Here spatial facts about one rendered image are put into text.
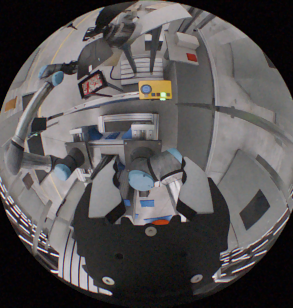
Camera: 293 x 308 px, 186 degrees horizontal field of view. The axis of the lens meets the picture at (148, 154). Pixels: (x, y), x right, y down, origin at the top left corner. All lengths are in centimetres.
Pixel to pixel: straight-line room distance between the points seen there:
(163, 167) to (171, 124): 130
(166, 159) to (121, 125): 111
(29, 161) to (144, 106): 153
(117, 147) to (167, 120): 108
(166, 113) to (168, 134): 36
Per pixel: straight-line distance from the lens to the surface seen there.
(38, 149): 219
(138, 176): 42
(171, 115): 164
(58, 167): 65
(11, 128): 632
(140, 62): 167
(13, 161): 45
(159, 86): 53
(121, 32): 65
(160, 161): 42
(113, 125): 148
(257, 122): 50
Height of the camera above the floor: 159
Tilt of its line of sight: 62 degrees down
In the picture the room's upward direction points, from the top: 178 degrees clockwise
